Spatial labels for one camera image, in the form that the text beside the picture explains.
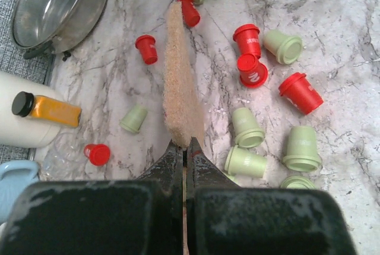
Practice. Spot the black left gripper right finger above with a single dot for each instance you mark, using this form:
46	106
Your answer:
201	172

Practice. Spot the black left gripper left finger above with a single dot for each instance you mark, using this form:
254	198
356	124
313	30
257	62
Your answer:
167	170

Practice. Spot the striped pink cloth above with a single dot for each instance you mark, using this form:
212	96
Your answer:
184	114

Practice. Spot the green capsule cluster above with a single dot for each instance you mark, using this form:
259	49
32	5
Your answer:
243	162
231	177
297	182
248	133

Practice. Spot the green capsule cluster right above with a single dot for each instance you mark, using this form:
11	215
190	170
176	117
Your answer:
248	133

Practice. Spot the red capsule far top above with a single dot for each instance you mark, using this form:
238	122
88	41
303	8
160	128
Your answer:
98	154

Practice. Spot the red capsule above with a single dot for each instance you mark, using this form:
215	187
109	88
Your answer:
300	93
98	154
190	13
146	46

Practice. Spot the red capsule mid upright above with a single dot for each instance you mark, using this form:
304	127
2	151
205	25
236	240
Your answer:
253	74

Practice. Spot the red capsule upper right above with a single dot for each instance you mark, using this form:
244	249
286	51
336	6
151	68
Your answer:
146	46

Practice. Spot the orange spice bottle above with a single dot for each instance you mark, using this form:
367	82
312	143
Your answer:
43	108

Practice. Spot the white thermos jug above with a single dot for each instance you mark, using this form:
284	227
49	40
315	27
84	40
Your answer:
18	127

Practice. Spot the red capsule mid right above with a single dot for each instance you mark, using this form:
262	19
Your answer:
247	39

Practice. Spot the blue mug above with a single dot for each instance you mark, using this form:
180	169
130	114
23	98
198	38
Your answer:
16	176

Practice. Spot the red capsule centre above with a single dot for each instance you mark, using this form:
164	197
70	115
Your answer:
190	13

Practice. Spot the steel pot with lid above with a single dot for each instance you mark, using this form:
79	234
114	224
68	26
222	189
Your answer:
53	26

